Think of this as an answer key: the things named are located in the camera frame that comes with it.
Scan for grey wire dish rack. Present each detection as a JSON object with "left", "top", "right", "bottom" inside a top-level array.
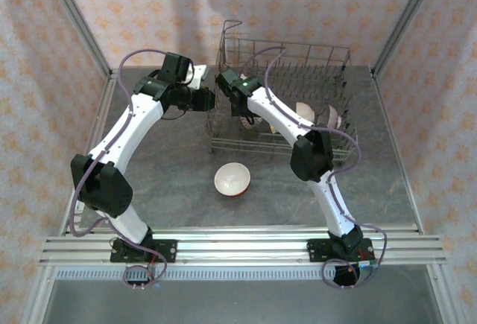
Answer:
[{"left": 206, "top": 19, "right": 359, "bottom": 161}]

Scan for plain cream bowl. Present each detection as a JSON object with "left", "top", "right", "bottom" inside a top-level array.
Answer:
[{"left": 295, "top": 101, "right": 317, "bottom": 126}]

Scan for white bowl with red outside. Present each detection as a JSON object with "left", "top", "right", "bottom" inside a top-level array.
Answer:
[{"left": 214, "top": 162, "right": 251, "bottom": 198}]

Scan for clear pink glass bowl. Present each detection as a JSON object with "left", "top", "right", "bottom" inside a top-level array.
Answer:
[{"left": 326, "top": 104, "right": 344, "bottom": 130}]

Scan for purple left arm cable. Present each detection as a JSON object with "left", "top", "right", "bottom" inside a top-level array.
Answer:
[{"left": 69, "top": 50, "right": 169, "bottom": 291}]

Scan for aluminium frame post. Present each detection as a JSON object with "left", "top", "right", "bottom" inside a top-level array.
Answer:
[
  {"left": 372, "top": 0, "right": 444, "bottom": 75},
  {"left": 40, "top": 0, "right": 113, "bottom": 79}
]

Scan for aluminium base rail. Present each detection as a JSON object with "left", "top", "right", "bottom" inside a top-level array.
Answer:
[{"left": 39, "top": 228, "right": 448, "bottom": 267}]

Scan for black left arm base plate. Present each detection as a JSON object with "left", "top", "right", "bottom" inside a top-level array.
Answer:
[{"left": 110, "top": 238, "right": 178, "bottom": 264}]

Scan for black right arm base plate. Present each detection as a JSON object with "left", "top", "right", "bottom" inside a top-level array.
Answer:
[{"left": 306, "top": 238, "right": 376, "bottom": 264}]

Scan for grey slotted cable duct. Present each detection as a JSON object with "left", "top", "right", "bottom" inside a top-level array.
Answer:
[{"left": 55, "top": 267, "right": 336, "bottom": 281}]

